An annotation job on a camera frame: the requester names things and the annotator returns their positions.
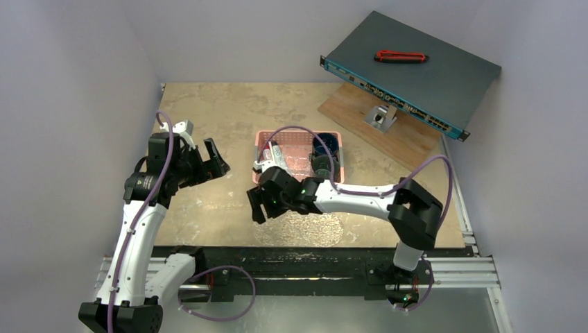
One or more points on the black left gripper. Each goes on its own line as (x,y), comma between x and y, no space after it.
(213,168)

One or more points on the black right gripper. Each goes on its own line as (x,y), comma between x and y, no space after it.
(267,199)

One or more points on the pink perforated plastic basket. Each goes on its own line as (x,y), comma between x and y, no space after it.
(301,137)

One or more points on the dark green mug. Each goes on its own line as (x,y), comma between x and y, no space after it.
(321,167)

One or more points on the dark blue mug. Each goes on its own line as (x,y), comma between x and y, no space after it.
(324,143)

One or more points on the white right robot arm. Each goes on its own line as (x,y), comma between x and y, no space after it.
(414,213)

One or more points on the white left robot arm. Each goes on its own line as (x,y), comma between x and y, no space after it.
(127,300)

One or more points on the red cap toothpaste tube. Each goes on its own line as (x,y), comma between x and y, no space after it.
(266,153)

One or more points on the wooden board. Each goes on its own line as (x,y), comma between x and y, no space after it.
(408,141)

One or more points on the red black utility knife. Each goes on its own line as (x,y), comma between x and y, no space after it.
(398,57)

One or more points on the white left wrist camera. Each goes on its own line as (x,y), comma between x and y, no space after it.
(184,129)

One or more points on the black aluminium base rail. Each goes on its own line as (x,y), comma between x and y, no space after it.
(345,272)

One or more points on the grey metal bracket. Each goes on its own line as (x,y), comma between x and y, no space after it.
(381,117)

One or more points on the teal network switch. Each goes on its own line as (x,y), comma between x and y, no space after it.
(443,92)

